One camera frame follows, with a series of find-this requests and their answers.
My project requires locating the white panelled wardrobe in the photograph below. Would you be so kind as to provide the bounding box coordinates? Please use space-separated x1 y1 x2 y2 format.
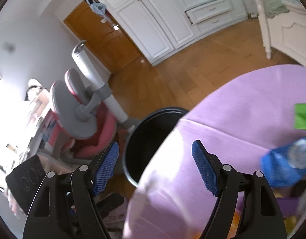
78 0 250 66

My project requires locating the purple tablecloth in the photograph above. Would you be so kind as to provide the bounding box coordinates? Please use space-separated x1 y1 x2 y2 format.
123 64 306 239

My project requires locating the pink white desk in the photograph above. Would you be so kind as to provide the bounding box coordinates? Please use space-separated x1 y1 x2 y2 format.
26 105 60 156

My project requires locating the green snack packet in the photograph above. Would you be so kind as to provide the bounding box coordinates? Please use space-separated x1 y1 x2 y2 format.
293 103 306 130

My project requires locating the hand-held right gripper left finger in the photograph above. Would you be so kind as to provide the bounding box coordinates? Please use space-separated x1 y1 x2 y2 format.
22 141 120 239

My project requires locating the white grey standing appliance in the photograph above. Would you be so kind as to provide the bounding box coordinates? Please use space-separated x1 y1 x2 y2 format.
72 40 141 132

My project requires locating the pink grey desk chair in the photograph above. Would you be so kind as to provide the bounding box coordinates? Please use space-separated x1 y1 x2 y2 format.
50 68 119 160

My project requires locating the blue snack packet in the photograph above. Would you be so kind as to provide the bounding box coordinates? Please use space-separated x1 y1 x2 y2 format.
260 137 306 188

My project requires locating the pale green cloth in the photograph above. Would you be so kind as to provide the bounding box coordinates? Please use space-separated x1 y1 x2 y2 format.
261 0 290 18

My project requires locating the brown wooden door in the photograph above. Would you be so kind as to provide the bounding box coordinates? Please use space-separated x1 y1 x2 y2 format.
63 1 143 74

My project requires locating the light blue hanging bag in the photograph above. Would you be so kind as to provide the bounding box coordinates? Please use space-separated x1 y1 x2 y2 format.
90 1 107 15

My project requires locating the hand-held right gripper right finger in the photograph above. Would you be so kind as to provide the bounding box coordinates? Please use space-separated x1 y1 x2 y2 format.
192 140 288 239

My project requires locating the white bed frame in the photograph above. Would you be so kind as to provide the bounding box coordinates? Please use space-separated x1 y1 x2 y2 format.
251 0 306 68

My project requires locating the yellow snack wrapper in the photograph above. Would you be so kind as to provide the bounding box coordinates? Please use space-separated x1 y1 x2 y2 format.
284 215 300 237

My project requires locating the black round trash bin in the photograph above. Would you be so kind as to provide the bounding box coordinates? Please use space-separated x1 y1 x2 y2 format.
123 107 191 188

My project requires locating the white cap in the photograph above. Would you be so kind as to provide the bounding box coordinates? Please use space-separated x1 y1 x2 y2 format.
25 79 44 102

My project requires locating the purple packet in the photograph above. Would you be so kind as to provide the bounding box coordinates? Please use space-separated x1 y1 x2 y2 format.
277 197 303 217

